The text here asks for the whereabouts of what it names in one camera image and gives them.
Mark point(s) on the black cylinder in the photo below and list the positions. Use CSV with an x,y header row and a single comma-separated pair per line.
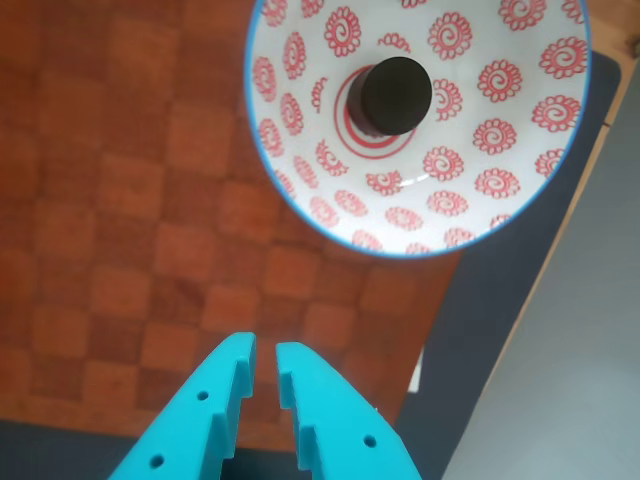
x,y
395,95

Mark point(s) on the white paper piece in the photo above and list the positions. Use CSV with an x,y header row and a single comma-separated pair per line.
x,y
416,375

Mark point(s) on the wooden chessboard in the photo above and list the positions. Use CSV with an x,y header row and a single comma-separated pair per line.
x,y
125,200

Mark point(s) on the white bowl red flower pattern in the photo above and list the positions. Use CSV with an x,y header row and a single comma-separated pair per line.
x,y
475,125

